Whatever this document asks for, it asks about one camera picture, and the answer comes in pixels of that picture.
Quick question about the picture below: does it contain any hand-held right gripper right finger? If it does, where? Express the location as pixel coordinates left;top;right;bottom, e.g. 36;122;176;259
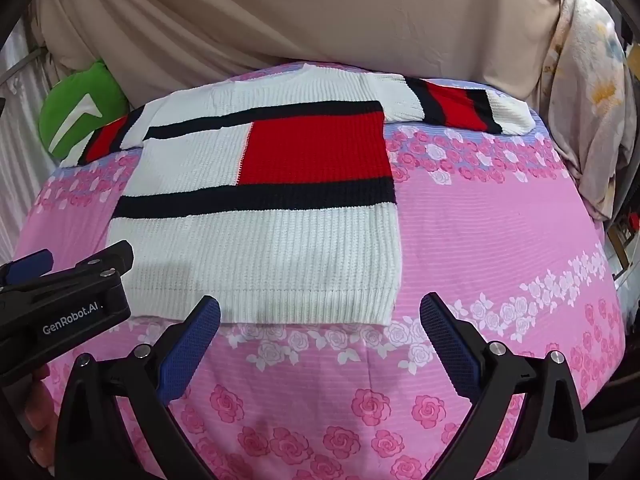
419;291;591;480

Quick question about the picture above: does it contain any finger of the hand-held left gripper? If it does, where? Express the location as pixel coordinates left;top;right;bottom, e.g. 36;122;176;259
75;240;135;278
0;249;54;288

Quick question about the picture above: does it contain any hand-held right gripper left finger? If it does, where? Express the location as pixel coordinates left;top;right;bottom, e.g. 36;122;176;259
52;295;223;480

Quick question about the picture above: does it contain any white red navy knit sweater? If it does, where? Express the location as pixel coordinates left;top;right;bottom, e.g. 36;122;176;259
77;62;533;326

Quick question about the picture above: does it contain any person's left hand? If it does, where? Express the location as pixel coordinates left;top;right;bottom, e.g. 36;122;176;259
22;365;63;466

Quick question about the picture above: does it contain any grey striped cloth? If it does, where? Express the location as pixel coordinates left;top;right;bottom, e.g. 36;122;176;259
0;35;61;261

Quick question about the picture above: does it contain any pink floral bedsheet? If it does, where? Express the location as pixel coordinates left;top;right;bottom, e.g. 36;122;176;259
15;60;626;480

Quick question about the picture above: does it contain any green pillow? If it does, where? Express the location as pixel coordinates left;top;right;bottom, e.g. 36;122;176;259
40;57;131;166

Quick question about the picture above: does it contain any pale floral cloth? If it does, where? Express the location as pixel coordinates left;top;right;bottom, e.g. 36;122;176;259
540;0;640;221

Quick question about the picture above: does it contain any beige cloth cover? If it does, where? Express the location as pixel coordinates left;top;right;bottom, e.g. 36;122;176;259
35;0;576;106

